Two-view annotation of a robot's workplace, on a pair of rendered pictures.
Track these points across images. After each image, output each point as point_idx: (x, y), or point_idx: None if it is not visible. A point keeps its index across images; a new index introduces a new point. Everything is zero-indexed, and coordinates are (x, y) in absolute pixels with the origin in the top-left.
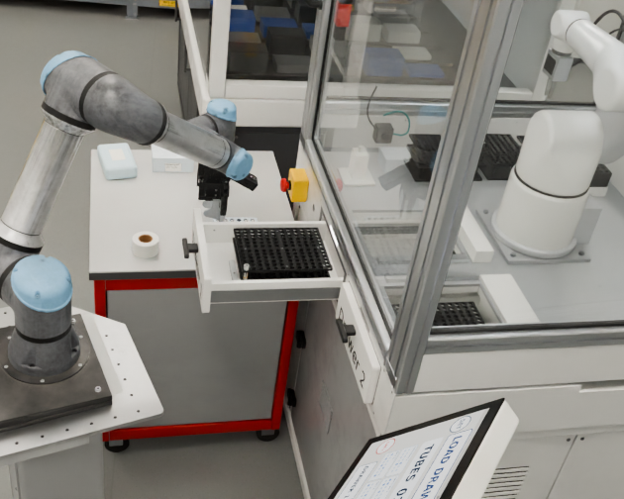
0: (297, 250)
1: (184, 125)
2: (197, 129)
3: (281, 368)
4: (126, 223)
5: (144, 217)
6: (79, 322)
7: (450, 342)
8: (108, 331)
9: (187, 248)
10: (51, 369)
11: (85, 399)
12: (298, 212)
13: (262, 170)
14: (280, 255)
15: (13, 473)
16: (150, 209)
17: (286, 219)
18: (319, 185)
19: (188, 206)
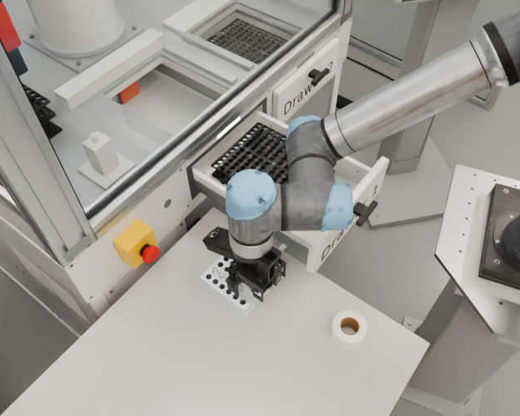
0: (263, 153)
1: (430, 61)
2: (397, 79)
3: None
4: (333, 399)
5: (303, 395)
6: (489, 258)
7: None
8: (455, 254)
9: (367, 208)
10: None
11: (519, 190)
12: (111, 298)
13: (68, 380)
14: (285, 157)
15: None
16: (283, 406)
17: (155, 275)
18: (169, 169)
19: (232, 376)
